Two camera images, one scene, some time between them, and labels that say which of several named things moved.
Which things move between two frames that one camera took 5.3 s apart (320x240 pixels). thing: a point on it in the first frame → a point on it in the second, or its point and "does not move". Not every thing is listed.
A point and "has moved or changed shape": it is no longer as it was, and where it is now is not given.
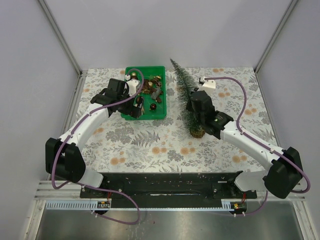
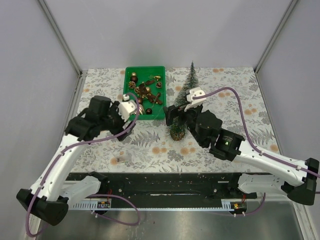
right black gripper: [188, 105] → [170, 112]
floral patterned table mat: [166, 146] does not move
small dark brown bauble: [153, 107] → [149, 111]
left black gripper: [133, 111] → [113, 109]
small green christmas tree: [184, 85] has moved or changed shape
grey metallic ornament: [155, 94] → [124, 158]
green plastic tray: [154, 92] does not move
